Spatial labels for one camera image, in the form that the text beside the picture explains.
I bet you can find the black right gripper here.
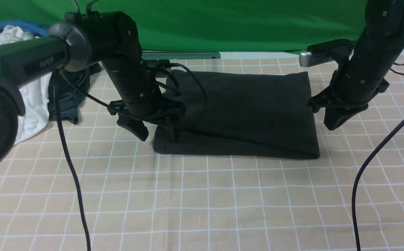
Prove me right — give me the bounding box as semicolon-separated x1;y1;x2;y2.
307;70;390;131

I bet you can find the blue shirt in pile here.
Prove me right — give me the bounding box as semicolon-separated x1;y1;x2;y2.
0;20;49;37

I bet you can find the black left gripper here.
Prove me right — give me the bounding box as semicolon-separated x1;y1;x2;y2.
107;97;186;142

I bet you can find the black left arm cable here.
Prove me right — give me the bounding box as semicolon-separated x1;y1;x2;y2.
50;0;208;251

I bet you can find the dark gray shirt in pile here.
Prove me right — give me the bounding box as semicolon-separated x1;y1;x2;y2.
47;63;102;124

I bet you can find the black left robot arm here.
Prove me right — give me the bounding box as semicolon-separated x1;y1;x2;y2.
0;11;186;162

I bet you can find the beige grid tablecloth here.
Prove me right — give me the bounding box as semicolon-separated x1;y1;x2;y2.
0;73;404;251

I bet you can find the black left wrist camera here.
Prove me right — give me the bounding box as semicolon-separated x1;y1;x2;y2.
142;59;179;70

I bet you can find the dark gray long-sleeve shirt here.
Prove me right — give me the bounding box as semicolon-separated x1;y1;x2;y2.
152;70;320;160

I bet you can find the white shirt in pile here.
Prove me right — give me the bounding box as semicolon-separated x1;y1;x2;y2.
0;25;52;145

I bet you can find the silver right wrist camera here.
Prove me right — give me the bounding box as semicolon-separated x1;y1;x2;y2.
299;39;356;67

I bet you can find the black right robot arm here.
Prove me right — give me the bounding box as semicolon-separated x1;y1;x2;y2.
299;0;404;131

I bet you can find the green backdrop cloth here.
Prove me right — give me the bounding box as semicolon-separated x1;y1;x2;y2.
0;0;367;52

